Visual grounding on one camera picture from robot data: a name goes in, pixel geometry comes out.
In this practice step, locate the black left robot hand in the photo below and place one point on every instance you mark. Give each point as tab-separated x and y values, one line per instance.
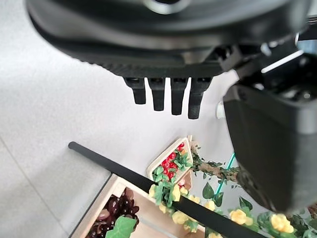
158	39

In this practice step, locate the cream rectangular fruit basket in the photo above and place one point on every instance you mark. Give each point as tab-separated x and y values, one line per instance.
162	156

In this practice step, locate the small white round knob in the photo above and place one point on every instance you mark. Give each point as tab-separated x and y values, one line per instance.
219	110

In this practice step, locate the green artificial leaf sprig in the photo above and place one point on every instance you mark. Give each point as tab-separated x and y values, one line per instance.
182	161

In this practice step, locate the red fruit cluster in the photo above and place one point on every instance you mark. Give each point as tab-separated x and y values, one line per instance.
168	164

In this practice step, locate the black metal bar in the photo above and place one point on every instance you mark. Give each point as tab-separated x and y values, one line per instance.
111	166

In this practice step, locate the brown artificial branch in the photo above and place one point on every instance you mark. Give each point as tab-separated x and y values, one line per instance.
210	169

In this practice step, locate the dark purple grape bunch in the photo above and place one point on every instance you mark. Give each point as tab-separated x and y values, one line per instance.
116	205

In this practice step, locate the light wooden crate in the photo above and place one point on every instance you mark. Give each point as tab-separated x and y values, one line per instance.
151	215

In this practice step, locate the green grape leaf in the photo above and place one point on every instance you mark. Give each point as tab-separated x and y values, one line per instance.
123	226

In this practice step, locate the yellow flower garland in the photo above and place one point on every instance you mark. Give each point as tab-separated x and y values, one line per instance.
239	215

